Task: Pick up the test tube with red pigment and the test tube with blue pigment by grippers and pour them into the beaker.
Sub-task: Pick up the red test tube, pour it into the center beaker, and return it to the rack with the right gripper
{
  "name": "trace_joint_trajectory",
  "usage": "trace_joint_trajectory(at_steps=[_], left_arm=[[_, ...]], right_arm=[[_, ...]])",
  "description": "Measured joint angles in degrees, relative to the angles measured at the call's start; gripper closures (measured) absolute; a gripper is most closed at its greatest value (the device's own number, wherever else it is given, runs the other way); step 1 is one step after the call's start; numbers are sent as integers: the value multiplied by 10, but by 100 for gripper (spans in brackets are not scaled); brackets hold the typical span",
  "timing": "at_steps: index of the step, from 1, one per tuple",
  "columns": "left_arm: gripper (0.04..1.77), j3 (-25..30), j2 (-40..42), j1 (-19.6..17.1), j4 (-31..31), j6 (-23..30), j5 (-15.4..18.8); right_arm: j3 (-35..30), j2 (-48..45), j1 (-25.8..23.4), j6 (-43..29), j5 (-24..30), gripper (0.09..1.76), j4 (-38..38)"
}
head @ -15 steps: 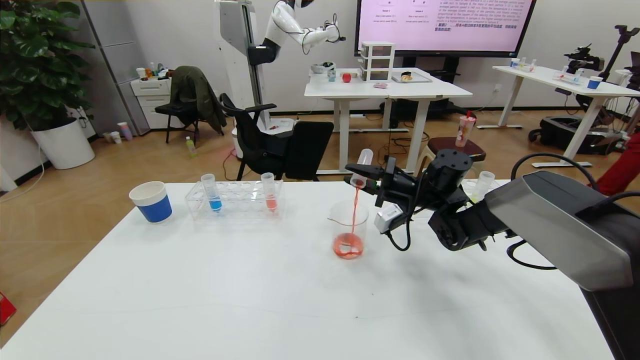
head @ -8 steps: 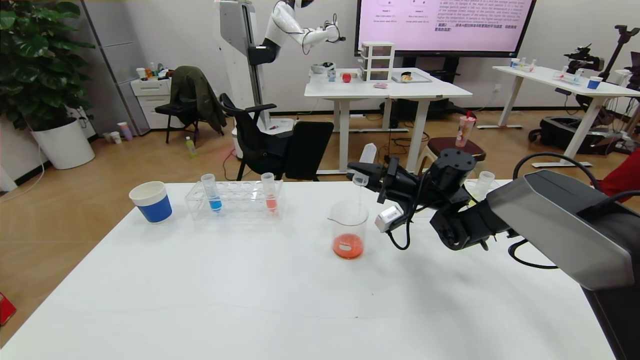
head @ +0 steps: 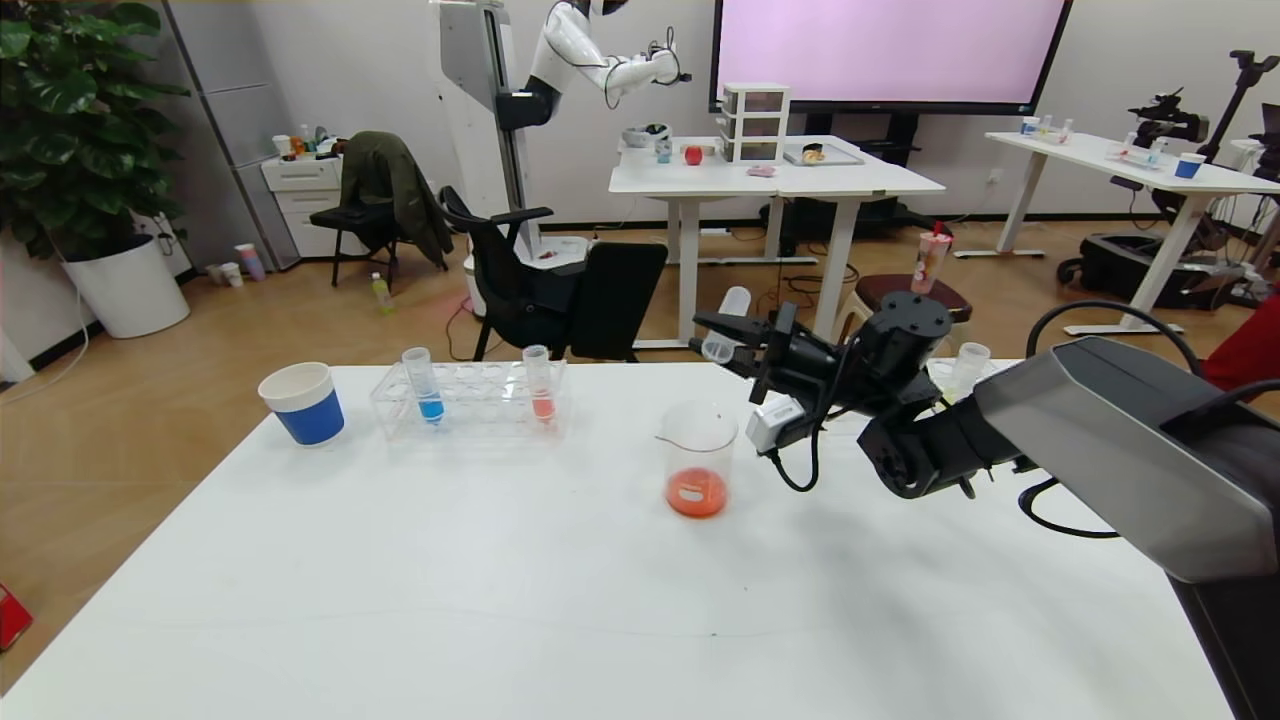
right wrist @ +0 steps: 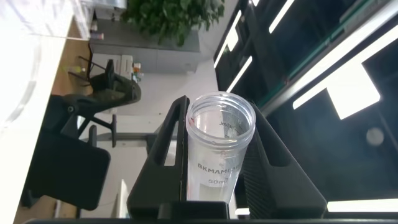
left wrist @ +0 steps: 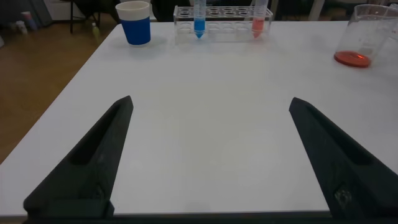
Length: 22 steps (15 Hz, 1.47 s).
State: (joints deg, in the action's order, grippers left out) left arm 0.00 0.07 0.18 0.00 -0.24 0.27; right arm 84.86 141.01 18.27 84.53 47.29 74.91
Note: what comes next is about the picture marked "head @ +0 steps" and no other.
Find yellow pigment test tube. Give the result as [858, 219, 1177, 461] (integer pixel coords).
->
[945, 342, 992, 401]

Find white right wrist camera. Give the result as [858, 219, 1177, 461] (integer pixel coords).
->
[745, 395, 807, 454]

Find white drawer cabinet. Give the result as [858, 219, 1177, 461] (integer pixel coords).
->
[263, 157, 371, 261]

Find clear glass beaker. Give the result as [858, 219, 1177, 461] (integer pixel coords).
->
[655, 402, 740, 520]

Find red garment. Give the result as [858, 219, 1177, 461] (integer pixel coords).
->
[1205, 295, 1280, 393]

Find tall grey cabinet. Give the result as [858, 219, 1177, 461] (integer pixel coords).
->
[160, 0, 306, 273]

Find drink cup with red straw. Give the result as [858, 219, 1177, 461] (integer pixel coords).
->
[910, 222, 953, 296]

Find blue white paper cup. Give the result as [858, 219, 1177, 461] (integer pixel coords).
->
[258, 362, 346, 447]

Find green potted plant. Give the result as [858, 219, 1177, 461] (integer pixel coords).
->
[0, 0, 191, 263]

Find white plant pot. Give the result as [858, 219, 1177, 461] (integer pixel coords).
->
[62, 236, 191, 340]

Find red box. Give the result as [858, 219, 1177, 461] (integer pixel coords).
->
[0, 582, 35, 653]

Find orange pigment test tube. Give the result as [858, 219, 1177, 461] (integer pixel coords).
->
[522, 345, 557, 425]

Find white humanoid robot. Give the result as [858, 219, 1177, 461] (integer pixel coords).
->
[430, 0, 693, 321]

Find brown beige plastic stool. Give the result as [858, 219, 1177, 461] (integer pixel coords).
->
[855, 275, 973, 326]

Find blue pigment test tube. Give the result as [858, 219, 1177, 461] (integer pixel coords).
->
[401, 347, 447, 427]

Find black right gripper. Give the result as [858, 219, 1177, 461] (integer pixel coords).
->
[688, 301, 856, 405]

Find black tripod stand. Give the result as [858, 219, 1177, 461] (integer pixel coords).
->
[1200, 50, 1280, 164]

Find black office chair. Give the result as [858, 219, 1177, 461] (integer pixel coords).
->
[440, 188, 669, 363]

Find grey tray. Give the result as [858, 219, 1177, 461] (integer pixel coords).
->
[782, 143, 864, 168]

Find black metal chair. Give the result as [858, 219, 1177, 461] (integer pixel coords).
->
[311, 182, 401, 291]

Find dark green jacket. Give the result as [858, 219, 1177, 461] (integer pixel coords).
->
[340, 132, 456, 273]

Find large display screen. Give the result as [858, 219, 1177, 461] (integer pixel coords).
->
[708, 0, 1073, 117]

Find red pigment test tube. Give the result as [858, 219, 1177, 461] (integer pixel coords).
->
[700, 286, 753, 364]

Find white single desk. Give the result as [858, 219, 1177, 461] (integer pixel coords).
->
[953, 131, 1280, 337]

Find small white drawer organizer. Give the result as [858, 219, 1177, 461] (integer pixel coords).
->
[720, 84, 791, 165]

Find white double desk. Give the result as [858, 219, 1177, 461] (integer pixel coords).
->
[608, 136, 947, 351]

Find clear acrylic test tube rack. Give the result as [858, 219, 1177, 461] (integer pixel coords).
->
[369, 360, 569, 442]
[925, 357, 1021, 403]

